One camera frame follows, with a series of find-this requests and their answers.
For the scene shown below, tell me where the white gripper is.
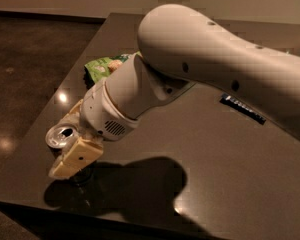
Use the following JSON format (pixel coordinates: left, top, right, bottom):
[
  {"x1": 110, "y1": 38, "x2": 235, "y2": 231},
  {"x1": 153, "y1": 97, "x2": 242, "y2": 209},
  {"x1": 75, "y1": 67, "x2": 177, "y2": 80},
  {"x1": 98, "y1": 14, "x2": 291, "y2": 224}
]
[{"x1": 49, "y1": 78, "x2": 139, "y2": 180}]

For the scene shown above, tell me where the silver blue redbull can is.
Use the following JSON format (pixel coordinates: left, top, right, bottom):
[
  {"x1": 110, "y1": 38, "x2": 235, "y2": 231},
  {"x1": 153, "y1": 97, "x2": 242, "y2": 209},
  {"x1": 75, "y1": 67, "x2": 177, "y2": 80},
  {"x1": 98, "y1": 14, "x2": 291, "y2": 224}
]
[{"x1": 45, "y1": 125, "x2": 80, "y2": 158}]

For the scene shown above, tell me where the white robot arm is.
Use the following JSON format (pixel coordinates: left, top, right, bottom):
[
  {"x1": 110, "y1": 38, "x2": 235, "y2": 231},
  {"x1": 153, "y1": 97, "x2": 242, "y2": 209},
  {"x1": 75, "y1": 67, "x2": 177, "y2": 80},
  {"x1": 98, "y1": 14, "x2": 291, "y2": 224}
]
[{"x1": 46, "y1": 4, "x2": 300, "y2": 180}]

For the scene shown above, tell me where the green snack bag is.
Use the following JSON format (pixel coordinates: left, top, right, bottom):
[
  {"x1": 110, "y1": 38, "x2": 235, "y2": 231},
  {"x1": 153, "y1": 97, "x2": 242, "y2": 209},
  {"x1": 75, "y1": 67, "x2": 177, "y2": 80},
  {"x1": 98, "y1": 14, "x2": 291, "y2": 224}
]
[{"x1": 84, "y1": 54, "x2": 131, "y2": 89}]

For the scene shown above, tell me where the blue snack wrapper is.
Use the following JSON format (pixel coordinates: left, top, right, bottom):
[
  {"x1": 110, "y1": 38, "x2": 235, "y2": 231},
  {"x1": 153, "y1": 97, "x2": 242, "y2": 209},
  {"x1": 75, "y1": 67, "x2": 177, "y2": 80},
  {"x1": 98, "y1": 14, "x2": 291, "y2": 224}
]
[{"x1": 220, "y1": 93, "x2": 266, "y2": 125}]

